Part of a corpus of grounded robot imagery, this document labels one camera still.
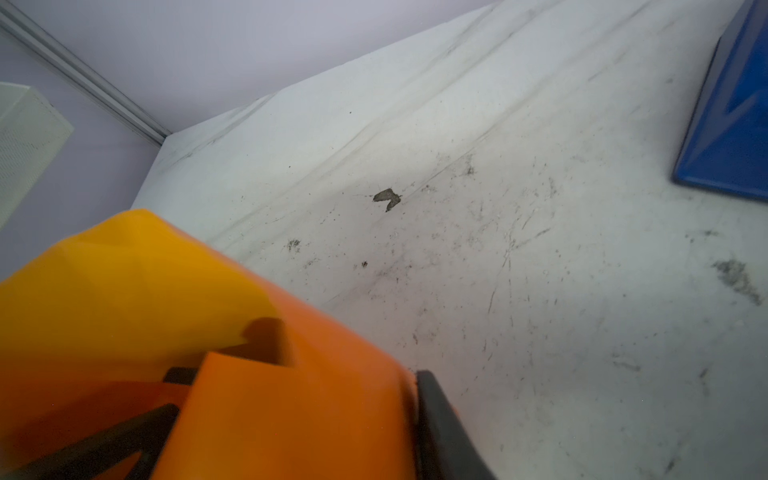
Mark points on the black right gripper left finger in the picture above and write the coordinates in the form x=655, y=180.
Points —
x=145, y=435

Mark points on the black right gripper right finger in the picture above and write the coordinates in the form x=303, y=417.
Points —
x=444, y=450

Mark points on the orange wrapping paper sheet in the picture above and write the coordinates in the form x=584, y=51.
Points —
x=133, y=314

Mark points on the blue tape dispenser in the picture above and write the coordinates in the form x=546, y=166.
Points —
x=725, y=145

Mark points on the aluminium frame post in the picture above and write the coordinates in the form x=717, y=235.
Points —
x=19, y=27

